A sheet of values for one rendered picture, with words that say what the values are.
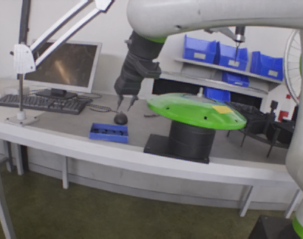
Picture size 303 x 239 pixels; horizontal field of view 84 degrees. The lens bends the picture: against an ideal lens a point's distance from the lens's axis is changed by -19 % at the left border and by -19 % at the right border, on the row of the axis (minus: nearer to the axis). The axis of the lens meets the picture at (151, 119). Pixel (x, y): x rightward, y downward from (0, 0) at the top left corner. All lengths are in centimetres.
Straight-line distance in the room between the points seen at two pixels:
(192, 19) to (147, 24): 8
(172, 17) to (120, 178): 162
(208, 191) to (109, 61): 138
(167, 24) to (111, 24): 125
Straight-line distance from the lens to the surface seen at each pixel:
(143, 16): 36
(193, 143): 59
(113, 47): 156
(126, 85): 60
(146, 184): 183
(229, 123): 52
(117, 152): 62
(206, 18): 37
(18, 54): 77
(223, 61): 135
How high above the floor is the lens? 118
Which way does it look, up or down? 16 degrees down
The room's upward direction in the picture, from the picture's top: 9 degrees clockwise
